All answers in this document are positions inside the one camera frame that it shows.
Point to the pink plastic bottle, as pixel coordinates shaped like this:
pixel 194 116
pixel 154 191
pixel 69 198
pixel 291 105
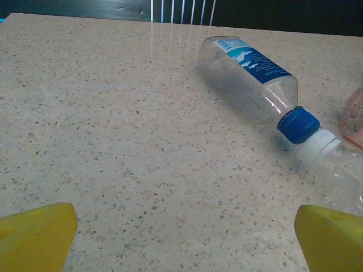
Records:
pixel 354 113

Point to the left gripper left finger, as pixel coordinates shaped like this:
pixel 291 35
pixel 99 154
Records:
pixel 34 241

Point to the blue-label bottle with blue cap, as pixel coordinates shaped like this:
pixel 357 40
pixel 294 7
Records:
pixel 255 65

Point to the clear white-capped bottle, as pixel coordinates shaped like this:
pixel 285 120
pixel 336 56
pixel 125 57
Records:
pixel 314 144

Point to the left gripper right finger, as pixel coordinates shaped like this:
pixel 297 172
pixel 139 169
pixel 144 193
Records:
pixel 331 243

